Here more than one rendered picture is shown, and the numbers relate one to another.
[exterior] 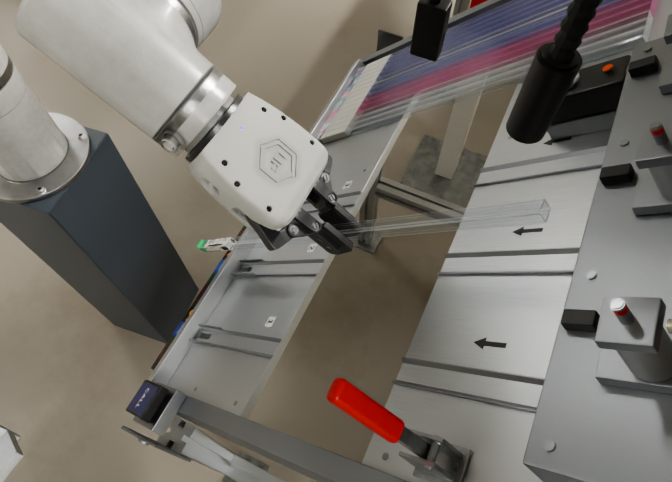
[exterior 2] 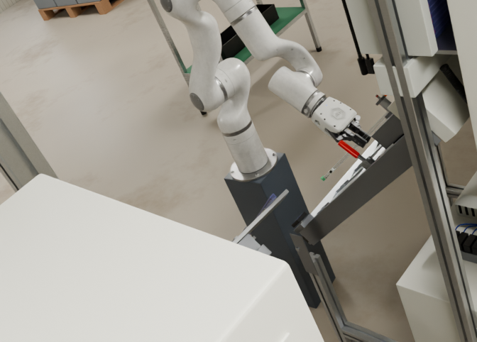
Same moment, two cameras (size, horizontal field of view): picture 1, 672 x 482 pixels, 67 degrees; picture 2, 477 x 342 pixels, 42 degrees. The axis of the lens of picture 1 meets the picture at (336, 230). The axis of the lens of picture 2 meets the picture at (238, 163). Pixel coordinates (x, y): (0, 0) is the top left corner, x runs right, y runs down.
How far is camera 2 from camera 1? 1.39 m
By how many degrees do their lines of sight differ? 35
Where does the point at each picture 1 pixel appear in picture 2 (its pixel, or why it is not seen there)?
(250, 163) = (329, 113)
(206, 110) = (315, 99)
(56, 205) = (262, 181)
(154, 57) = (302, 87)
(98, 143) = (280, 157)
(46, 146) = (260, 155)
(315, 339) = not seen: hidden behind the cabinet
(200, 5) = (314, 75)
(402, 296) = not seen: outside the picture
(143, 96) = (299, 97)
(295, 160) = (343, 113)
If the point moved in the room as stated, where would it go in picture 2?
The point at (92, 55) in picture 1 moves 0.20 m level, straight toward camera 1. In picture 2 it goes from (286, 89) to (309, 117)
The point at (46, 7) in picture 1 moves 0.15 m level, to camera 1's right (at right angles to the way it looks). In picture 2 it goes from (276, 79) to (325, 69)
